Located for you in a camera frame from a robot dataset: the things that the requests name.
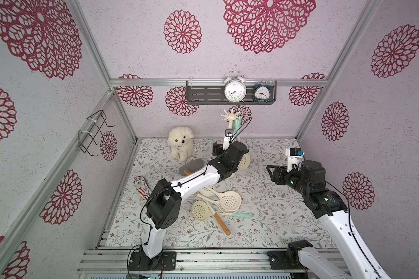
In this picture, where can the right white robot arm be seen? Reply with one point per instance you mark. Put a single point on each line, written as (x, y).
(334, 215)

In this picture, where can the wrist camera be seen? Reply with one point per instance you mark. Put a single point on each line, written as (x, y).
(295, 156)
(227, 138)

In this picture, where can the cream skimmer brown handle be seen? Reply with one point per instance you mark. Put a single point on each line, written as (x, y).
(227, 203)

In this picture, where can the black wire wall rack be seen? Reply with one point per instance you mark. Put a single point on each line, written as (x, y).
(86, 138)

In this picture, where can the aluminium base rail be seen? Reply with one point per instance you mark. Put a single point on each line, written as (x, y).
(196, 263)

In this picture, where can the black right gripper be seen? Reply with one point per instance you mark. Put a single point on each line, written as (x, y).
(279, 174)

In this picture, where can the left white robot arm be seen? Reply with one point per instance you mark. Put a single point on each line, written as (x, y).
(163, 205)

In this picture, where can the white plush dog toy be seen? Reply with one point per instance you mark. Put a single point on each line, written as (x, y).
(181, 141)

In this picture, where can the grey wall shelf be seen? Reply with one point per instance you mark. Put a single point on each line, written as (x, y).
(215, 95)

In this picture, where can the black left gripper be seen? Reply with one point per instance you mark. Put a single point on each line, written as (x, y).
(217, 150)

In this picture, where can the cream utensil rack stand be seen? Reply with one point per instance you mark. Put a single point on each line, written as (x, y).
(230, 116)

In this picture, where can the cream skimmer orange handle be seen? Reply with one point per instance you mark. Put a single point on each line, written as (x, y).
(206, 191)

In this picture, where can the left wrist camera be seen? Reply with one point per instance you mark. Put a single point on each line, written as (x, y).
(227, 138)

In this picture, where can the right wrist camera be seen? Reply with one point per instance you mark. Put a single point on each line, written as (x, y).
(295, 156)

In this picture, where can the white alarm clock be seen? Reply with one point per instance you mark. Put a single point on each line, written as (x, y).
(235, 89)

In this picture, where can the cream skimmer wooden handle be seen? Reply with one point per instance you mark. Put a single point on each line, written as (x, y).
(201, 211)

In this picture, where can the flag print rolled pouch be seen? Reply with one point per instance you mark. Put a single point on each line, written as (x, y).
(142, 187)

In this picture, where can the teal alarm clock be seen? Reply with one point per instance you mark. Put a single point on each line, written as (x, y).
(262, 92)

